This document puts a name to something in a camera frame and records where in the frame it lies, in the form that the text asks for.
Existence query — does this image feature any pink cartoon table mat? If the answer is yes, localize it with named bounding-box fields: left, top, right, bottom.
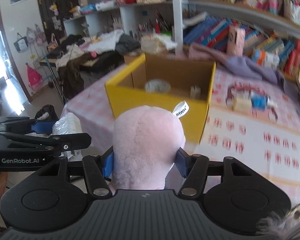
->
left=63, top=70, right=300, bottom=204

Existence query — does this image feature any row of leaning books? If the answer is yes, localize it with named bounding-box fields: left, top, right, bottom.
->
left=183, top=13, right=295, bottom=69

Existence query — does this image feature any beige sponge block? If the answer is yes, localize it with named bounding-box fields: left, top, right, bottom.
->
left=232, top=97, right=252, bottom=114

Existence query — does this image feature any yellow packing tape roll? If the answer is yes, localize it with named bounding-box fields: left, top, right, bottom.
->
left=145, top=79, right=171, bottom=93

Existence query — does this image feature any orange white small box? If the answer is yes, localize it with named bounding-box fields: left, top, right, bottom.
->
left=251, top=49, right=280, bottom=70

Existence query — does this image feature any purple pink cloth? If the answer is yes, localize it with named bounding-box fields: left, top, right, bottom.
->
left=188, top=43, right=285, bottom=86

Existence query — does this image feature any pink plush pig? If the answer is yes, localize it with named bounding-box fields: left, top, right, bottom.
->
left=110, top=101, right=190, bottom=191

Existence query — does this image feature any yellow cardboard box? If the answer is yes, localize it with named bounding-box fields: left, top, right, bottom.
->
left=105, top=54, right=216, bottom=143

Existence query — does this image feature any red boxed book set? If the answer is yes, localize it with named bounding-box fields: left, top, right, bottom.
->
left=283, top=40, right=300, bottom=77

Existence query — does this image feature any white bookshelf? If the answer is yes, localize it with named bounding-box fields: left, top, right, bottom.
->
left=63, top=0, right=300, bottom=48

